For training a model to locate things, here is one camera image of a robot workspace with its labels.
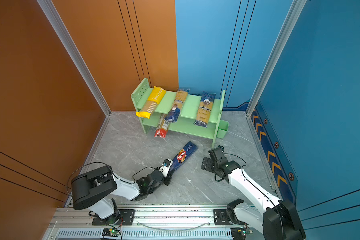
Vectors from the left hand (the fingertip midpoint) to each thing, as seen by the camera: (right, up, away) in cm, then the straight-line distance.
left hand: (173, 167), depth 87 cm
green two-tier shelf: (+8, +25, +11) cm, 29 cm away
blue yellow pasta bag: (+17, +32, -8) cm, 37 cm away
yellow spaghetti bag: (-10, +43, +2) cm, 44 cm away
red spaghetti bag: (-7, +24, +4) cm, 26 cm away
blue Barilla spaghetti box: (+6, +6, +2) cm, 8 cm away
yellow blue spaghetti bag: (+1, +30, -10) cm, 32 cm away
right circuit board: (+32, -26, -17) cm, 45 cm away
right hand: (+20, +2, -2) cm, 20 cm away
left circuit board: (-29, -27, -16) cm, 42 cm away
